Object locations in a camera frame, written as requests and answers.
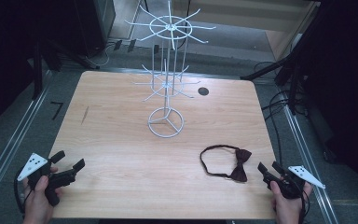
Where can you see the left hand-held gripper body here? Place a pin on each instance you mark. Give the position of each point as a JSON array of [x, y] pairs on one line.
[[33, 165]]

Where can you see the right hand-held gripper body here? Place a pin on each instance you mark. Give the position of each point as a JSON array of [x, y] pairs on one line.
[[304, 174]]

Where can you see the dark red bow tie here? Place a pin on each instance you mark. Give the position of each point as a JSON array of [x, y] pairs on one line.
[[241, 161]]

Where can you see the person's right hand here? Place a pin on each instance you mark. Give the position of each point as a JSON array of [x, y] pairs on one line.
[[287, 210]]

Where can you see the person's left hand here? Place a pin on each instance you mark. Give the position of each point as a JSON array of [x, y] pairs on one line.
[[35, 205]]

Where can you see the black metal stand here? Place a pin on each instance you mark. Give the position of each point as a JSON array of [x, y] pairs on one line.
[[279, 63], [38, 71]]

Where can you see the black round table grommet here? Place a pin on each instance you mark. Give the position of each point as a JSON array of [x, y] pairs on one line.
[[203, 91]]

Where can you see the black cabinet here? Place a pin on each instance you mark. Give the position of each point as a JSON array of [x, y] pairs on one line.
[[93, 25]]

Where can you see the aluminium floor rail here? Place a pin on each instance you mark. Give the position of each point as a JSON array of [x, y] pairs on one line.
[[12, 146], [304, 155]]

